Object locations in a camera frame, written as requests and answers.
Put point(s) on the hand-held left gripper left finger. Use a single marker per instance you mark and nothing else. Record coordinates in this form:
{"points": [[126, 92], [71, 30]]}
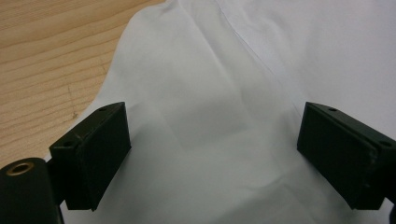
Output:
{"points": [[93, 155]]}

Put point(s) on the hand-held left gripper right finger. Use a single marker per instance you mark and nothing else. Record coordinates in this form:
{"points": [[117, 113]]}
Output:
{"points": [[342, 155]]}

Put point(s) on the white garment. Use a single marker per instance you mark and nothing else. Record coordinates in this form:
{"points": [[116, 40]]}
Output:
{"points": [[211, 109]]}

